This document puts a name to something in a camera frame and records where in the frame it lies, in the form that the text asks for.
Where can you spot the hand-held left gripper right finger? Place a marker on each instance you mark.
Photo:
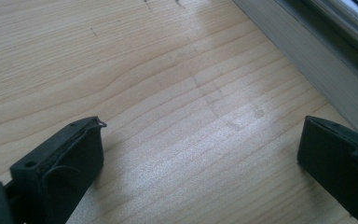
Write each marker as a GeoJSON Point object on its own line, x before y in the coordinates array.
{"type": "Point", "coordinates": [338, 165]}

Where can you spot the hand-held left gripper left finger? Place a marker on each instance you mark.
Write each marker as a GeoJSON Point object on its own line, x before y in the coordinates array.
{"type": "Point", "coordinates": [59, 168]}

